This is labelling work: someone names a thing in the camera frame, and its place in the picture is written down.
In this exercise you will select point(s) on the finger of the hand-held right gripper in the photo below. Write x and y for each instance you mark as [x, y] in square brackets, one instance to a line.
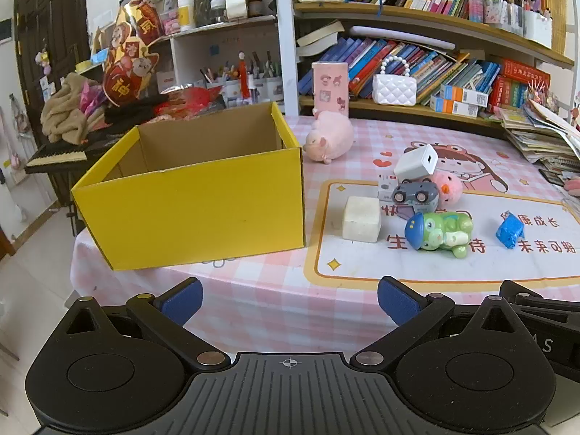
[525, 293]

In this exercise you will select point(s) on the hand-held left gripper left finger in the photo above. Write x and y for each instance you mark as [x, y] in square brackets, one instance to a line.
[181, 301]

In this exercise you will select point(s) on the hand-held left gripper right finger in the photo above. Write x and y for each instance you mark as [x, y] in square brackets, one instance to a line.
[398, 301]

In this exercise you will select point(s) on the blue packet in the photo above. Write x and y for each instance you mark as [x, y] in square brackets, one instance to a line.
[510, 231]

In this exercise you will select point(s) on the green frog toy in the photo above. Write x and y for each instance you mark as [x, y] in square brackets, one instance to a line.
[442, 235]

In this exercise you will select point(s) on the yellow cardboard box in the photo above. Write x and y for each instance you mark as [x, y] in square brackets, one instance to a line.
[190, 217]

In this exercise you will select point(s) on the white square block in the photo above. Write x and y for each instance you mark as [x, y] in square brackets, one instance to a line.
[360, 220]

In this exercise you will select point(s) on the grey toy car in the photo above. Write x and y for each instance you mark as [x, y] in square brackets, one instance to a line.
[414, 192]

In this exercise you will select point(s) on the small white box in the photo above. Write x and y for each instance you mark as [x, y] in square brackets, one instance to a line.
[385, 188]

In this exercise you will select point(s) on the pink plush chick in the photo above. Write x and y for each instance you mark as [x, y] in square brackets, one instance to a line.
[448, 185]

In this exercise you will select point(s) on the white USB charger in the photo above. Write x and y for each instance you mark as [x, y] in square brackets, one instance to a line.
[414, 161]

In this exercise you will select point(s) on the pink plush pig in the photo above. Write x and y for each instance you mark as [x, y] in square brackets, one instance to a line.
[330, 136]

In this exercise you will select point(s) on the pink checked tablecloth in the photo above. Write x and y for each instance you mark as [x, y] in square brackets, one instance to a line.
[272, 281]

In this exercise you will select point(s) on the stack of magazines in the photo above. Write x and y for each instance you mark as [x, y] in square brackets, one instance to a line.
[534, 140]

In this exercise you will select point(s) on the black keyboard piano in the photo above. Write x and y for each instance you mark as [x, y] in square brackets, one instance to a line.
[54, 157]

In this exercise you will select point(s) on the black cloth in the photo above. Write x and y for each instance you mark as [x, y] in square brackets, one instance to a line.
[131, 111]

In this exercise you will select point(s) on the white orange carton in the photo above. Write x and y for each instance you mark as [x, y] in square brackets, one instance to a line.
[453, 108]
[466, 95]

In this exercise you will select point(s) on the red plastic bag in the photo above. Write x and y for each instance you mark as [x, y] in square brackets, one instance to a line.
[195, 99]

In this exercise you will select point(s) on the white pen holder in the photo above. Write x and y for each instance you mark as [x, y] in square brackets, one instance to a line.
[269, 88]
[224, 95]

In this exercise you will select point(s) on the white quilted pearl handbag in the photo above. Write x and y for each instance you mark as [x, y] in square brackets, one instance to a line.
[394, 90]

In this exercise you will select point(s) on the red dictionaries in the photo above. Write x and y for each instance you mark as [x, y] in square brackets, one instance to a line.
[521, 77]

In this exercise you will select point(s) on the beige cloth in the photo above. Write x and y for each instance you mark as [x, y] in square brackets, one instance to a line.
[63, 113]

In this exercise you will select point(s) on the pink sticker container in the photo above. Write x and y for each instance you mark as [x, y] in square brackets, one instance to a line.
[330, 86]

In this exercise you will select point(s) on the red figurine pen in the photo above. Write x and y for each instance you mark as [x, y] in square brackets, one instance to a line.
[244, 77]

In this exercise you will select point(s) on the red gold paper decoration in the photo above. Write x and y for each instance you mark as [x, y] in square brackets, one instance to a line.
[124, 68]

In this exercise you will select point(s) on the row of blue books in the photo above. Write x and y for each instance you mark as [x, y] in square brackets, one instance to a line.
[362, 56]

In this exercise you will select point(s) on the white shelf cabinet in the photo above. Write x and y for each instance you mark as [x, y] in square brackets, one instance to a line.
[204, 50]

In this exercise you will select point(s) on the white stationery organizer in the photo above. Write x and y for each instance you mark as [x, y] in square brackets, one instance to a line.
[537, 29]

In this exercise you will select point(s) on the white paper roll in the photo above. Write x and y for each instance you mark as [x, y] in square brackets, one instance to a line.
[408, 36]

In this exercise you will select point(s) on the cream thick books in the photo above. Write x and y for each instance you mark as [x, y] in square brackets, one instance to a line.
[317, 38]

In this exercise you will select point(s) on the white jar yellow label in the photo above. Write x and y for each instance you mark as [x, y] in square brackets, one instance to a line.
[186, 16]

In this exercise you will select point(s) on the wooden bookshelf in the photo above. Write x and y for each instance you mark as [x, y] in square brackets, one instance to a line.
[326, 9]

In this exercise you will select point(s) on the dark wooden door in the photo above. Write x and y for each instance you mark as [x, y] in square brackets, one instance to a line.
[50, 18]

